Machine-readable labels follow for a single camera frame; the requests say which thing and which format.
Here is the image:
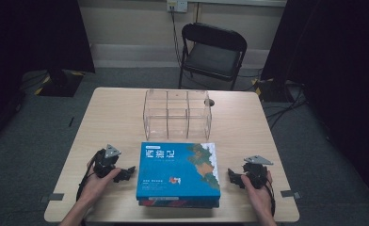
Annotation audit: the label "clear acrylic book rack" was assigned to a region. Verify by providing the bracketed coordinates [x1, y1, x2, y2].
[142, 89, 213, 142]

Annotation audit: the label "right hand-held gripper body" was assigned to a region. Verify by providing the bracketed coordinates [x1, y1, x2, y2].
[242, 154, 274, 190]

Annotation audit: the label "black folding chair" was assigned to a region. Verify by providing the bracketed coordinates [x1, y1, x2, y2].
[178, 22, 249, 91]

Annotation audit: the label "black stand base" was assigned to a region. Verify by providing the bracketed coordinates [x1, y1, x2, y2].
[250, 77, 303, 104]
[34, 69, 85, 98]

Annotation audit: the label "person's right hand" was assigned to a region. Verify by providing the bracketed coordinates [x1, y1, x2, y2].
[240, 169, 275, 218]

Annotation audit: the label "white wall socket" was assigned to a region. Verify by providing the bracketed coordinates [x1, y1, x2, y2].
[166, 0, 189, 14]

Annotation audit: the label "black curtain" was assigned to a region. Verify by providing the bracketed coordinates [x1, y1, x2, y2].
[0, 0, 96, 149]
[260, 0, 369, 202]

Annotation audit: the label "black floor cables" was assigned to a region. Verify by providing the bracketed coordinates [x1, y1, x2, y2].
[263, 82, 309, 130]

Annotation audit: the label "black power cable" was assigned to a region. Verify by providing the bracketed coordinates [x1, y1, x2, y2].
[169, 6, 187, 76]

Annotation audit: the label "grey tape strip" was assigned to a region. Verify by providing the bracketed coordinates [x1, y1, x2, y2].
[39, 192, 65, 203]
[280, 189, 302, 201]

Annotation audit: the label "blue book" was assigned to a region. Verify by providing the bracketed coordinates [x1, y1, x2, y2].
[136, 141, 221, 202]

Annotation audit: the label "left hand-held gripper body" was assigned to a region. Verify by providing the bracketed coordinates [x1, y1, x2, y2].
[92, 143, 122, 180]

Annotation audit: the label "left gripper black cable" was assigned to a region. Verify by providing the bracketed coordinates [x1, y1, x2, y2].
[75, 150, 105, 202]

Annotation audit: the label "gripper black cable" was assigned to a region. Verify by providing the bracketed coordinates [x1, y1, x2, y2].
[263, 178, 277, 218]
[75, 150, 105, 202]

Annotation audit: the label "red illustrated book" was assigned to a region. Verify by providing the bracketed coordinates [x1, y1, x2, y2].
[137, 197, 221, 209]

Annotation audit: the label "person's left hand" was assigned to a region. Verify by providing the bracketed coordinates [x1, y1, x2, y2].
[78, 162, 122, 205]

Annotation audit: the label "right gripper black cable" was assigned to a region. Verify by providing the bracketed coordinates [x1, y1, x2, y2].
[263, 178, 277, 218]

